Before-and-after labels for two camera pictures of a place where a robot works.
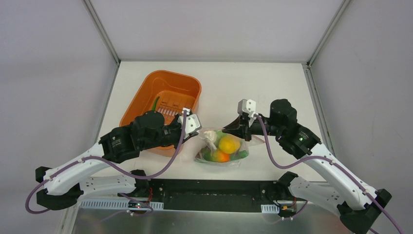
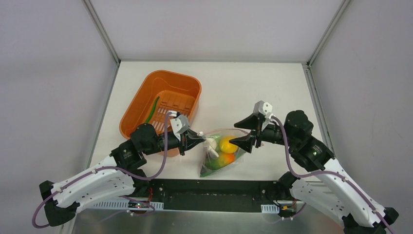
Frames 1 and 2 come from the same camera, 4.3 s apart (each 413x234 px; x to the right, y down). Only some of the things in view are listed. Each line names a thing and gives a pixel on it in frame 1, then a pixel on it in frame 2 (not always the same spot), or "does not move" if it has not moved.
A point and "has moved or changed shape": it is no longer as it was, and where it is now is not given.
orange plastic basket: (175, 92) does not move
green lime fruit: (206, 153) to (212, 164)
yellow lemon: (229, 144) does not move
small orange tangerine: (220, 157) has moved or changed shape
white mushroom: (211, 134) to (211, 145)
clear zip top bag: (216, 146) has moved or changed shape
